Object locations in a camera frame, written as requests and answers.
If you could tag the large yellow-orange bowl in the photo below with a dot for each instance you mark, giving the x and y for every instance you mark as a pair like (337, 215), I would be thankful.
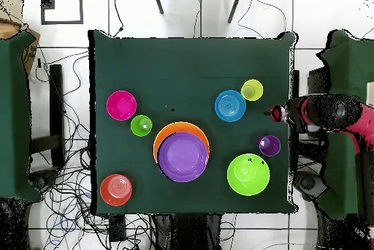
(175, 127)

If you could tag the purple bowl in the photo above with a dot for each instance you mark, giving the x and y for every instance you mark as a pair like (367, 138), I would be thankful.
(182, 156)

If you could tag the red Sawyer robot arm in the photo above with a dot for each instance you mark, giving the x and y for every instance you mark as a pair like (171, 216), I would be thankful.
(330, 112)

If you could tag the purple cup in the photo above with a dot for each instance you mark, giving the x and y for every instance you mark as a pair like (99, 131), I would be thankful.
(270, 146)

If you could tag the yellow cup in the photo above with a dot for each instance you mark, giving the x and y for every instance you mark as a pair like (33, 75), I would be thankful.
(252, 89)

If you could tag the blue bowl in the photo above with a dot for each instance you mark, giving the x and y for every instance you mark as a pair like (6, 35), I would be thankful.
(230, 106)

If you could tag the black box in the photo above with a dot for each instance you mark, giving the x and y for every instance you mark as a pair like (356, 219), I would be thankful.
(315, 82)

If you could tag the dark green tablecloth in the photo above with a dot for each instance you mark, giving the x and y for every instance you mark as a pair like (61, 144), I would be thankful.
(248, 63)

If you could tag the green bowl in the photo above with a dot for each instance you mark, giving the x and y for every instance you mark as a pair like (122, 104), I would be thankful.
(248, 175)

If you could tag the dark grey stand base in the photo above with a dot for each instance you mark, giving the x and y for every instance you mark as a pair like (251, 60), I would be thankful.
(308, 183)
(43, 177)

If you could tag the green side table cloth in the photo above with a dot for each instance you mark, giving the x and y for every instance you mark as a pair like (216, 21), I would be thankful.
(14, 115)
(344, 63)

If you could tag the green cup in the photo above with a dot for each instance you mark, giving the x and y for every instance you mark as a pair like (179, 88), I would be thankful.
(141, 125)

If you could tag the pink bowl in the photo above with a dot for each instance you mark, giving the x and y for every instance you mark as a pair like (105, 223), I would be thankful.
(121, 105)

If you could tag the red-orange bowl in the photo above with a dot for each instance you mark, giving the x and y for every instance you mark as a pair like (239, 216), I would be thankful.
(115, 190)

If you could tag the black power strip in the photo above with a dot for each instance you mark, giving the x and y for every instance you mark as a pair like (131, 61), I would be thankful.
(117, 228)

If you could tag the black floor beam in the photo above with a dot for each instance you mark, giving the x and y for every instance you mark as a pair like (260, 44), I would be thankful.
(56, 101)

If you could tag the cardboard box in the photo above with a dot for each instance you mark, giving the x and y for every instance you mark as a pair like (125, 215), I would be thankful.
(8, 29)

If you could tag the black camera tripod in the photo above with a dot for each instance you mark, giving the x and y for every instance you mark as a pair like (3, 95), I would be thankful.
(158, 2)

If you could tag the black rectangular frame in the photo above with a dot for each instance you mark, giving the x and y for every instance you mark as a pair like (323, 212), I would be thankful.
(62, 22)

